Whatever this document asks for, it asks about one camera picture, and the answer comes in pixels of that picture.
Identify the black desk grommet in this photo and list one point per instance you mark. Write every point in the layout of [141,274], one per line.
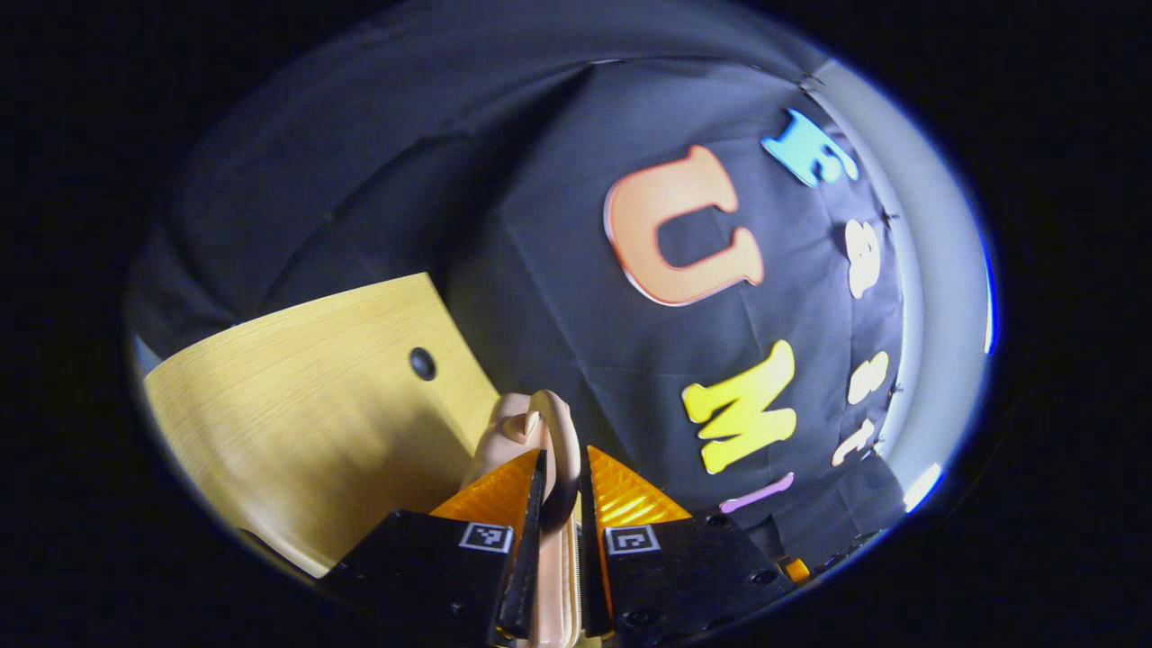
[422,364]

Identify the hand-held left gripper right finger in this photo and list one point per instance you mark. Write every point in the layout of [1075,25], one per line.
[589,585]

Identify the ceiling light panel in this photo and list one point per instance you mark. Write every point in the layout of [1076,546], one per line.
[922,486]

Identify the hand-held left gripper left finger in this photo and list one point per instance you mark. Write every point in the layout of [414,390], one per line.
[533,558]

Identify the pink suitcase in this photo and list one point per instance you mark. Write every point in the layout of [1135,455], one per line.
[558,432]

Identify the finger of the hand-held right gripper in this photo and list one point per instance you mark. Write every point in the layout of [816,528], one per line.
[796,570]

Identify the black backdrop cloth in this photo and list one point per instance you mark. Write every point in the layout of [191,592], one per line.
[540,225]

